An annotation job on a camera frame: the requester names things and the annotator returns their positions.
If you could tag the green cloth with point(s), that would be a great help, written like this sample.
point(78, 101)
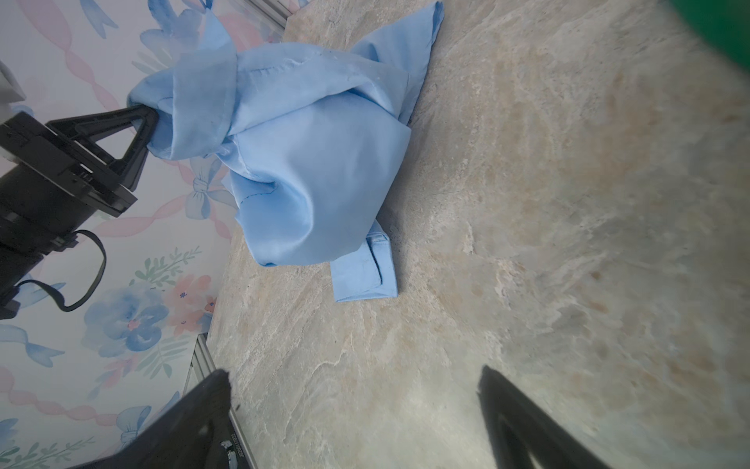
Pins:
point(723, 24)

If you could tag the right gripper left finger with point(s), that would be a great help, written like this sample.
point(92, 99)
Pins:
point(197, 432)

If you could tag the light blue cloth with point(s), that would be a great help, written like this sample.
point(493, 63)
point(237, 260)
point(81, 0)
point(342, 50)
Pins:
point(312, 138)

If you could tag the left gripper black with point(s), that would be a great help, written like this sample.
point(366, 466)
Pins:
point(63, 175)

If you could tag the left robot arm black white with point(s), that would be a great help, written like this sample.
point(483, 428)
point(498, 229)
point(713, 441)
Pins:
point(15, 266)

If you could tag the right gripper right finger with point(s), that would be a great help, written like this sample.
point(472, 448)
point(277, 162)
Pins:
point(522, 435)

